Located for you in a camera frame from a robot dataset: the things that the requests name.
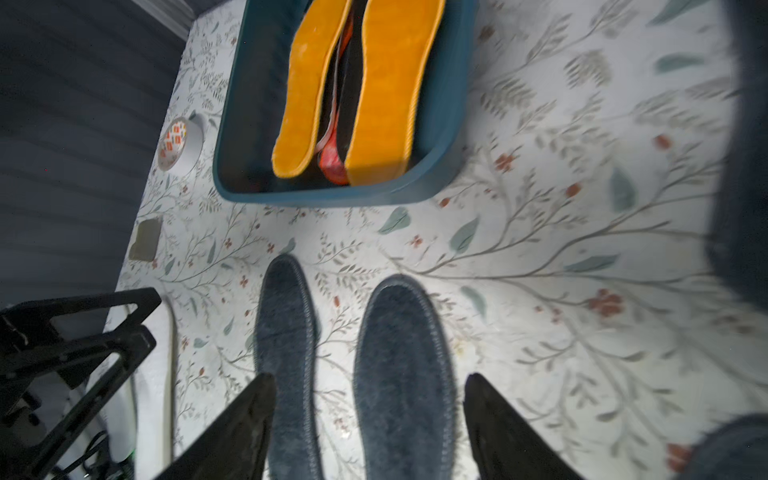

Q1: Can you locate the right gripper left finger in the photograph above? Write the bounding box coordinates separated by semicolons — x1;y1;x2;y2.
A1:
158;373;277;480

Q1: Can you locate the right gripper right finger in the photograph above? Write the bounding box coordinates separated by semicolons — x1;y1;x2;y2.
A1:
463;373;581;480

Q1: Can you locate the dark grey fleece insole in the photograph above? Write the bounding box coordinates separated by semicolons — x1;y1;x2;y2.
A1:
677;413;767;480
706;1;767;311
254;254;324;479
353;275;456;479

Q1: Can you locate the black insole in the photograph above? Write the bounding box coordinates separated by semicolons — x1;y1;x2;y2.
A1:
336;0;368;163

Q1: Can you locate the yellow fleece insole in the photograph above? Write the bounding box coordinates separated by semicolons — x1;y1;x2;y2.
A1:
272;0;352;179
345;0;445;187

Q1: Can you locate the teal plastic storage box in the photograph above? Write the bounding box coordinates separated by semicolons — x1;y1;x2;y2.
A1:
212;1;478;208

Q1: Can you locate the white insole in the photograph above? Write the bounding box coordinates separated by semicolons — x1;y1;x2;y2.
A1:
103;299;175;479

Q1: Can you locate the small olive eraser block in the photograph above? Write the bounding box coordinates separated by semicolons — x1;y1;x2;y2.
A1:
128;218;162;262

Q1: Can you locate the patterned tape roll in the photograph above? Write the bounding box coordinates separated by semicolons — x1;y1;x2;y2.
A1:
156;117;204;177

